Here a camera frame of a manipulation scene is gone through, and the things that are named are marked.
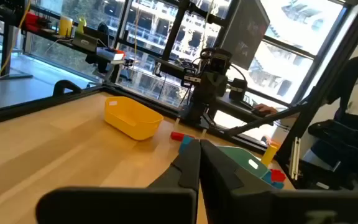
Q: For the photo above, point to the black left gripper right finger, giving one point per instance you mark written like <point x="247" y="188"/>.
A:
<point x="275" y="208"/>

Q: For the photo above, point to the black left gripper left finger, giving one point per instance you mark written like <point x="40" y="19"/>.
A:
<point x="120" y="205"/>

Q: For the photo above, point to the yellow block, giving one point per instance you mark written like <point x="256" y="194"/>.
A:
<point x="269" y="154"/>

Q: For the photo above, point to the long red block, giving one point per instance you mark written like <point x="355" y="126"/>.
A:
<point x="177" y="136"/>

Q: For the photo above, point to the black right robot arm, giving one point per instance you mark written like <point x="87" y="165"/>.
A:
<point x="208" y="90"/>

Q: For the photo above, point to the small red block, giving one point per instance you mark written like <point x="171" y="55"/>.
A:
<point x="278" y="175"/>

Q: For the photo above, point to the teal plastic bin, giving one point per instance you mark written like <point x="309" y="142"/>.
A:
<point x="241" y="158"/>

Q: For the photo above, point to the yellow plastic bin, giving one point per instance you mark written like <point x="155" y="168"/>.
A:
<point x="129" y="119"/>

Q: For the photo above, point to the black fabric bag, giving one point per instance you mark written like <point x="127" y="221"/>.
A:
<point x="343" y="146"/>

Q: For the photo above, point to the person's hand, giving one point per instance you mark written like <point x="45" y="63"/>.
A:
<point x="264" y="109"/>

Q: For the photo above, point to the office chair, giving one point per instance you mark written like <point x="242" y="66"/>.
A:
<point x="99" y="59"/>

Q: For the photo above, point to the white box with orange items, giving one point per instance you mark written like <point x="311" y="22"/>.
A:
<point x="110" y="55"/>

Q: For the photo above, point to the grey box with slot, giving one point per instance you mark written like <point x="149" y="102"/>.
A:
<point x="84" y="42"/>

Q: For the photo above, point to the black standing desk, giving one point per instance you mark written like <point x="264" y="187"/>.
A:
<point x="7" y="46"/>
<point x="57" y="40"/>

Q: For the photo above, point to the black computer monitor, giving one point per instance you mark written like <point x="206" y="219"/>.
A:
<point x="245" y="31"/>

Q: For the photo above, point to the yellow-green bottle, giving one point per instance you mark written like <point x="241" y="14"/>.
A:
<point x="81" y="26"/>

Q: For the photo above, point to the yellow cup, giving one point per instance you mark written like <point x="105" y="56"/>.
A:
<point x="65" y="26"/>

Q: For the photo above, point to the red container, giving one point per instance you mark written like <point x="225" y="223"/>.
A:
<point x="31" y="21"/>

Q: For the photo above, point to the silver frame bracket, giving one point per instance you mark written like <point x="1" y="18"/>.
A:
<point x="295" y="158"/>

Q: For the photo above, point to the black diagonal frame brace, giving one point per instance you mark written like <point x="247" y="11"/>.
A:
<point x="259" y="121"/>

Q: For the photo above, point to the black table frame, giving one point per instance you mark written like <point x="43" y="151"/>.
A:
<point x="26" y="107"/>

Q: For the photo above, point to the black window frame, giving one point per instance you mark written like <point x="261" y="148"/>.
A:
<point x="174" y="31"/>

